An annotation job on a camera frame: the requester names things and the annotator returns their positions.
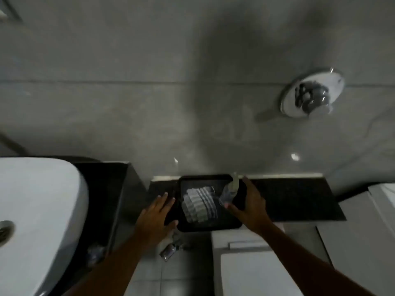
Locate black rectangular tray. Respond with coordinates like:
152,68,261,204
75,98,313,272
175,174,248,233

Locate person's right hand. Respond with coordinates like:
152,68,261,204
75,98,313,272
227,176,273,237

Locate white bathtub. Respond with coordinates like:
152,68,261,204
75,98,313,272
316,183,395,296

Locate person's left hand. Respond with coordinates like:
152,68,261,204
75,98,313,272
134,192,179,247

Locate fanned stack of white packets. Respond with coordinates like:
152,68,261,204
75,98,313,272
182,186,220,224

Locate white sink basin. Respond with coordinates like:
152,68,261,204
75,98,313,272
0,157,90,296

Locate black vanity counter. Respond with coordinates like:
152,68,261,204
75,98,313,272
46,156,146,296

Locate black stone ledge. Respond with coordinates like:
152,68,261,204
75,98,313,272
148,177,347,223

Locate person's right forearm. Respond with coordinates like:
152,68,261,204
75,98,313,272
258,221,376,296

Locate crumpled clear plastic bag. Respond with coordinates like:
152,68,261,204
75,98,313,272
87,244,106,266

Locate person's left forearm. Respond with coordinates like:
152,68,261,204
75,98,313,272
63,239,161,296

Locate white toilet lid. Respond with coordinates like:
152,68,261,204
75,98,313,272
220,251,305,296

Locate clear plastic bottle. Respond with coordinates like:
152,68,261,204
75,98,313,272
218,172,240,209

